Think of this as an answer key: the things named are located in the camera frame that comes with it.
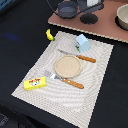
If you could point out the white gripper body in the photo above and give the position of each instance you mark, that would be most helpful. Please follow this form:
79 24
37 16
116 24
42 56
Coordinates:
89 6

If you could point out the fork with wooden handle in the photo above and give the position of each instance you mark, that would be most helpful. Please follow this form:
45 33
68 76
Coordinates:
70 82

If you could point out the beige bowl on stove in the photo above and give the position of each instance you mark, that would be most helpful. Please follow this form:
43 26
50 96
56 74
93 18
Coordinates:
122 14

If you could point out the woven beige placemat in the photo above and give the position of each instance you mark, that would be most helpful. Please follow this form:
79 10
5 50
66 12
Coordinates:
58 98

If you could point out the light blue toy carton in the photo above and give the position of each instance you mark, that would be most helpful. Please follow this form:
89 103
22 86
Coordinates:
82 43

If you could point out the knife with wooden handle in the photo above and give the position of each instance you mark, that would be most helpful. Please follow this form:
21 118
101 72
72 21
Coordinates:
78 56

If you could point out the round wooden plate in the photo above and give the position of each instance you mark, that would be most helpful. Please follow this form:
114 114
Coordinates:
68 66

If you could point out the dark grey pot on stove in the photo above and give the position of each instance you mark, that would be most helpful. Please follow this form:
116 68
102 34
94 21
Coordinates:
67 9

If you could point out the yellow toy box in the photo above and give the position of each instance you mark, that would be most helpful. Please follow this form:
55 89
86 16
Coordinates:
34 83

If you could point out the yellow toy banana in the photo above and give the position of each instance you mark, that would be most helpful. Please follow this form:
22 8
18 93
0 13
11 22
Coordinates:
49 35

